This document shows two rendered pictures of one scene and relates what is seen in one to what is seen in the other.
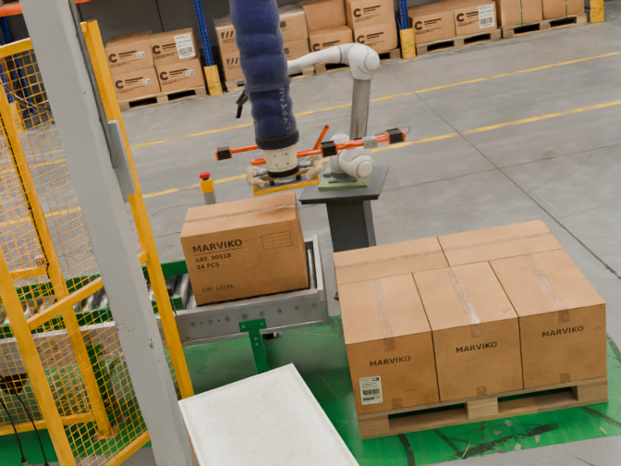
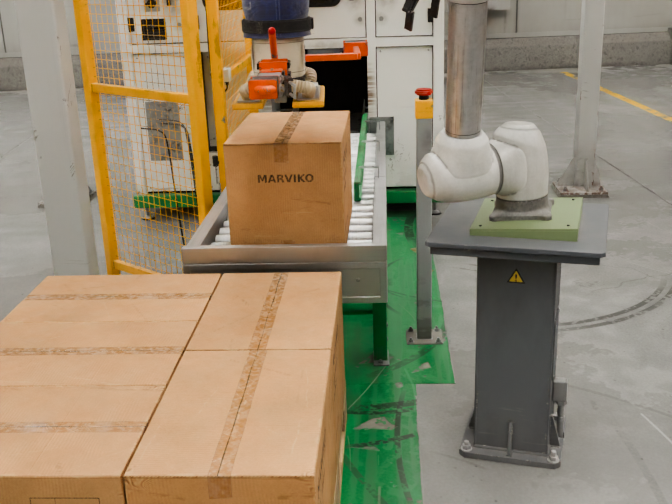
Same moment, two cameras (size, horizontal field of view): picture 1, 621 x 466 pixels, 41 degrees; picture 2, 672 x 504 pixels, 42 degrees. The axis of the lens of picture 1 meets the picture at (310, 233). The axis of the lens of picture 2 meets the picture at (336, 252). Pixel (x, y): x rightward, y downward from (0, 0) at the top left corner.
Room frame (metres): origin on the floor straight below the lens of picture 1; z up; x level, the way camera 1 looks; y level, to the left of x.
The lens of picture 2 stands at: (4.29, -2.83, 1.55)
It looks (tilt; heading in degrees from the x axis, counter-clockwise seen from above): 19 degrees down; 92
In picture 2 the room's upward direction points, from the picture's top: 2 degrees counter-clockwise
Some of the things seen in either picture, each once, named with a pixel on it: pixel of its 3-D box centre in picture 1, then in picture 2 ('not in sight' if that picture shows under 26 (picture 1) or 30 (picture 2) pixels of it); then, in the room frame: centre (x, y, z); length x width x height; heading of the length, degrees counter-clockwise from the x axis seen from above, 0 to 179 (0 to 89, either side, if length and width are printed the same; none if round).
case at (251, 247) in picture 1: (246, 247); (294, 178); (4.05, 0.35, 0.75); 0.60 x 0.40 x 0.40; 88
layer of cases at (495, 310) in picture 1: (456, 309); (155, 415); (3.71, -0.68, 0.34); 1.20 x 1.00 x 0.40; 88
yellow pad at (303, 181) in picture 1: (286, 182); (251, 93); (3.95, 0.08, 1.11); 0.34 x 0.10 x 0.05; 91
